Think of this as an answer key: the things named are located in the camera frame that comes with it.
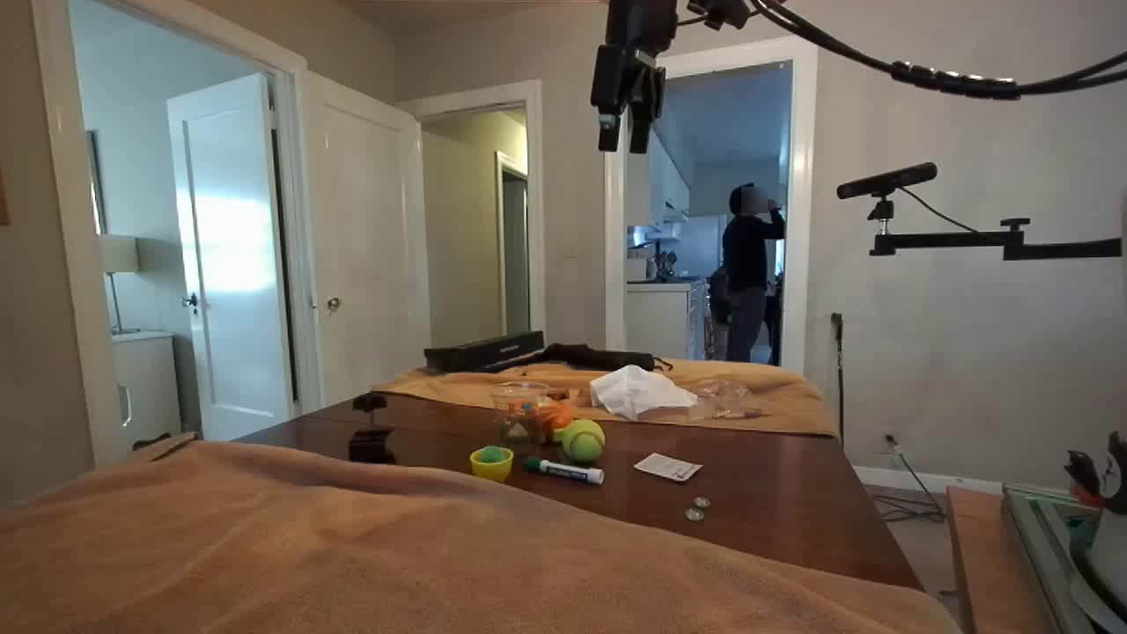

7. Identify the white cabinet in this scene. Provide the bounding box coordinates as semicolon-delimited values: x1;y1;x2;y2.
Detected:
109;329;186;450

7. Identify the person in dark clothes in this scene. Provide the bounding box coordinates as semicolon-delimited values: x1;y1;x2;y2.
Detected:
720;179;789;367

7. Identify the grey metal frame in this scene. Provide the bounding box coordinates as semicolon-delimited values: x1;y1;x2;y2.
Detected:
1002;482;1127;634

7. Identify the crumpled white cloth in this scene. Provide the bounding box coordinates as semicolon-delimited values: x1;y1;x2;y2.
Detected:
589;363;703;424

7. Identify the white paper card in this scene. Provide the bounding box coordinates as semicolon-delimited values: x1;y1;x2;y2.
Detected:
632;450;705;486

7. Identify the large orange towel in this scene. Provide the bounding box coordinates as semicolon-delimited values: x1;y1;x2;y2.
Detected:
0;437;962;634

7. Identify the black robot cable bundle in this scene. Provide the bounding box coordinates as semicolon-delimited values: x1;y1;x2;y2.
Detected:
752;0;1127;101

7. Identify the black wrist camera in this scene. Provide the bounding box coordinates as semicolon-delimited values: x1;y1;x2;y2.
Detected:
684;0;757;33

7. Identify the long black rod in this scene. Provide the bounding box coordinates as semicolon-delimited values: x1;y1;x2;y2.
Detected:
543;342;677;375

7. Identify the clear plastic bag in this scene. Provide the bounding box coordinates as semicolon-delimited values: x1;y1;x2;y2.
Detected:
703;382;765;424

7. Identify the black white plush toy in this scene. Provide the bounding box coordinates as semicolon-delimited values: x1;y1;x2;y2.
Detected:
1063;431;1127;519

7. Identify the small black clamp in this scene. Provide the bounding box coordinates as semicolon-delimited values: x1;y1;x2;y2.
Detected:
344;391;402;464

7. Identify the white marker pen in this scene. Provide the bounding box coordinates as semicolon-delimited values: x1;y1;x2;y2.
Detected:
521;455;611;489

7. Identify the brown wooden board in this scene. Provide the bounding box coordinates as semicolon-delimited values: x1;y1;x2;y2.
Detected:
946;486;1049;634

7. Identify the small yellow cup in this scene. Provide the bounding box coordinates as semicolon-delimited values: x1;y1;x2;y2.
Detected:
464;445;519;486

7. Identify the long black box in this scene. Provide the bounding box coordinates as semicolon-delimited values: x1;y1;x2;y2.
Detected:
422;329;549;376

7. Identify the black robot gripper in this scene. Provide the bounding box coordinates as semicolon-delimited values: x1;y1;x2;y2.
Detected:
589;0;679;160

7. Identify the white open room door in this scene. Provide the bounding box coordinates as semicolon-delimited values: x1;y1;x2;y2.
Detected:
166;71;299;445

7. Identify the white panel door with knob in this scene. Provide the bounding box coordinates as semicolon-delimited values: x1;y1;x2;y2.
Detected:
299;71;435;411

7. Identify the white lamp shade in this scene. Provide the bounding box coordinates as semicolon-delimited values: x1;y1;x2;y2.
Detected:
98;232;146;280

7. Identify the white kitchen counter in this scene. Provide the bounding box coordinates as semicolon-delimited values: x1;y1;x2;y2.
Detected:
625;280;711;363

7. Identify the thin grey pole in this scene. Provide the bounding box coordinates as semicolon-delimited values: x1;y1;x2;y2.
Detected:
829;309;848;450

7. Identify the black stereo camera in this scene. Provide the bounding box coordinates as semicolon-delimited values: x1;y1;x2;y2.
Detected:
834;160;942;203

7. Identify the grey power cord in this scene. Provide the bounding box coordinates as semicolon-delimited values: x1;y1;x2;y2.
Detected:
886;439;953;522

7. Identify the small orange towel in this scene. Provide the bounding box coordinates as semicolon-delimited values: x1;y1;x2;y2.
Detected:
383;357;838;439

